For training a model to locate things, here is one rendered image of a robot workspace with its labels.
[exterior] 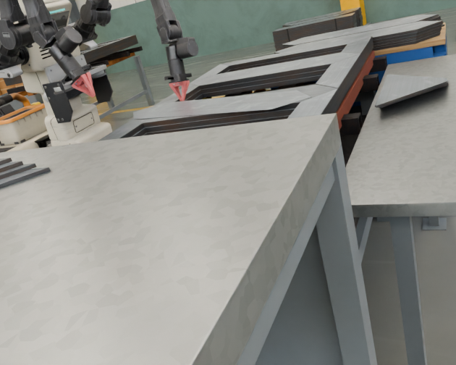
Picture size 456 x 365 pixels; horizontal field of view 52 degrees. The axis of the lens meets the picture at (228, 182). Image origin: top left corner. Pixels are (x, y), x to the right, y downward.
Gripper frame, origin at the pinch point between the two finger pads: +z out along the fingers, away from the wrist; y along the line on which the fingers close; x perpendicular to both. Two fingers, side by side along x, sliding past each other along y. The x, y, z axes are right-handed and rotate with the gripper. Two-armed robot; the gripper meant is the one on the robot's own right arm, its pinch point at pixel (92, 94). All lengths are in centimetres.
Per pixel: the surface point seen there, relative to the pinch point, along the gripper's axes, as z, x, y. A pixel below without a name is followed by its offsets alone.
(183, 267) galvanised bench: 36, -89, -99
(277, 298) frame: 44, -90, -95
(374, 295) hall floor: 123, -28, 25
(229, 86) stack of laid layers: 26, -19, 46
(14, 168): 18, -54, -81
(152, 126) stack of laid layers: 21.0, -10.6, 2.1
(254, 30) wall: -43, 248, 729
